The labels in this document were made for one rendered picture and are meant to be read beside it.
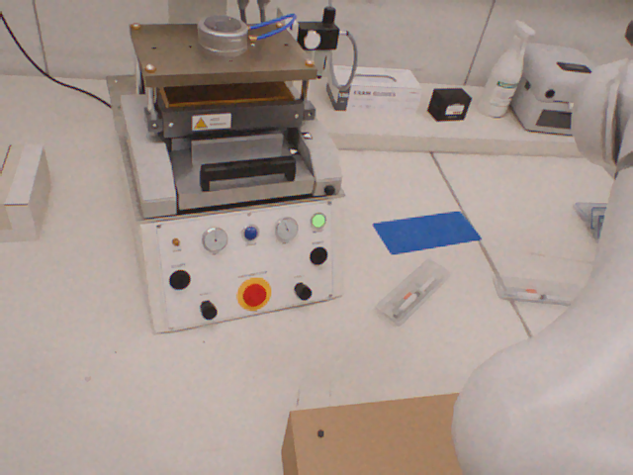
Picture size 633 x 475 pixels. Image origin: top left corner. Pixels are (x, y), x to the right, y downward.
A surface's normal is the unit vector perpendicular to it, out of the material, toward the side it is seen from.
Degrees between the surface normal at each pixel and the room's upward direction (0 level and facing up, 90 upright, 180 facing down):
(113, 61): 90
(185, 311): 65
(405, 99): 90
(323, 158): 40
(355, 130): 0
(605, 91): 60
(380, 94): 87
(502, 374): 50
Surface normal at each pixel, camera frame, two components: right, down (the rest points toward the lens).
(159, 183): 0.34, -0.13
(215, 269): 0.39, 0.29
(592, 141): -0.83, 0.53
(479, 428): -0.81, -0.29
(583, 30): 0.16, 0.68
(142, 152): 0.15, -0.73
